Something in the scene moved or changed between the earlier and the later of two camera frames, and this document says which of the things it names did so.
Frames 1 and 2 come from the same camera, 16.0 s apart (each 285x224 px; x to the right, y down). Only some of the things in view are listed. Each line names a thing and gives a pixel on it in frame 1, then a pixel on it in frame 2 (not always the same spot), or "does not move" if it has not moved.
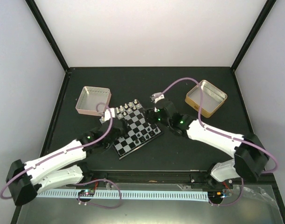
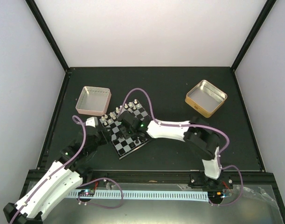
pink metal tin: (93, 101) does not move
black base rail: (158, 180) does not move
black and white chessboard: (140, 130) does not move
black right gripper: (149, 115) → (126, 135)
